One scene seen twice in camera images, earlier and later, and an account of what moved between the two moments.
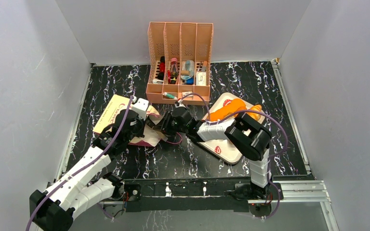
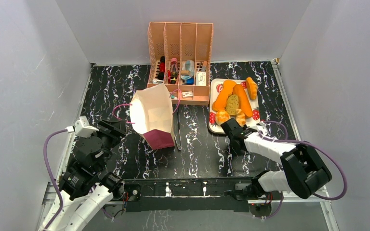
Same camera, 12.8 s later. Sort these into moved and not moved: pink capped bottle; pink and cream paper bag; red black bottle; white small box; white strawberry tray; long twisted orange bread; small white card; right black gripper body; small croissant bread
Moved: small croissant bread; right black gripper body; long twisted orange bread; pink and cream paper bag; white strawberry tray
Not moved: pink capped bottle; small white card; red black bottle; white small box
